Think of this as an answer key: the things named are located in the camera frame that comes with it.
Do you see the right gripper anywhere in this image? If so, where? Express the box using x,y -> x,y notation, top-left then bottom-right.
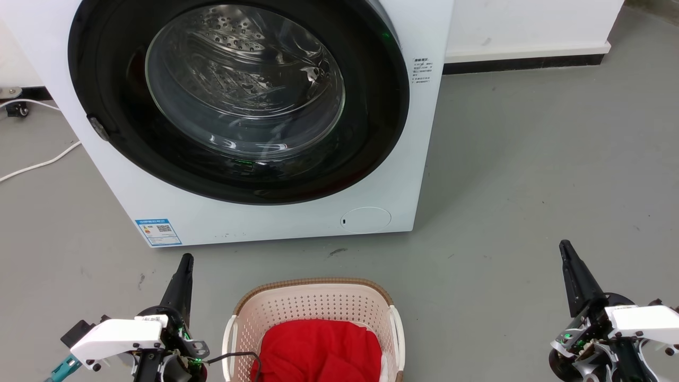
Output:
549,240 -> 679,382

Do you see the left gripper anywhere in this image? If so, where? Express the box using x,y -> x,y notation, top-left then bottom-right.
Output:
71,254 -> 211,382

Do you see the beige perforated laundry basket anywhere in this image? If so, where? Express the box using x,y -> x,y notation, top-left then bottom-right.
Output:
222,277 -> 406,382

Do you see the blue energy label sticker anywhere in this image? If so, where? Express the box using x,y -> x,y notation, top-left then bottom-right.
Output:
134,218 -> 182,247

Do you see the white front-load washing machine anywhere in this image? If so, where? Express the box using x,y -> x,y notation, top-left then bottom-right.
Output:
0,0 -> 455,249

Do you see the red cloth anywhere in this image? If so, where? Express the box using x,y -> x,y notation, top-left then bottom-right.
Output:
251,319 -> 383,382

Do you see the round white filter cover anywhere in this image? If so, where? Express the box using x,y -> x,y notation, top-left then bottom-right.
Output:
340,206 -> 392,233

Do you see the round black washer door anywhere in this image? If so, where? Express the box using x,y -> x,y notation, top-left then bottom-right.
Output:
67,0 -> 411,206

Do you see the white text label sticker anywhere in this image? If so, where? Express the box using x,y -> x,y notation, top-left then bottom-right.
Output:
412,57 -> 433,85

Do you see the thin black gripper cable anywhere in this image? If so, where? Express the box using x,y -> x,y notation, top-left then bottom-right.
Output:
205,351 -> 263,382

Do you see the teal cable connector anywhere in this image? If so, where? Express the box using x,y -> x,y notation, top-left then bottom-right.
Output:
45,355 -> 82,382

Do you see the white floor cable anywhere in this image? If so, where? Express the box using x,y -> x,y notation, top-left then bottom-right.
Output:
0,99 -> 82,183

